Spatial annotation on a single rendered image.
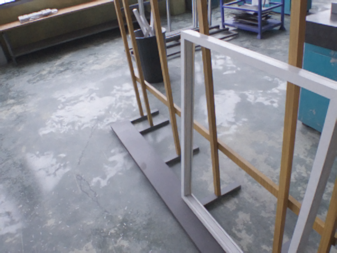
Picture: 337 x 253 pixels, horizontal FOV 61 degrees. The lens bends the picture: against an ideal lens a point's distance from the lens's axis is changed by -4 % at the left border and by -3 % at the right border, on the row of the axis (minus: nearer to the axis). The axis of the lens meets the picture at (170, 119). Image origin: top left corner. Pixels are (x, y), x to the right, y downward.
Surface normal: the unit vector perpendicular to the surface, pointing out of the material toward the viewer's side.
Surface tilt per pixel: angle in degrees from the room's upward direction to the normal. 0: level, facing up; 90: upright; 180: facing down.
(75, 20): 90
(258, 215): 0
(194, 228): 0
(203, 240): 0
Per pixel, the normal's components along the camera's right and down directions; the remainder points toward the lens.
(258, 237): -0.15, -0.84
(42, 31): 0.47, 0.41
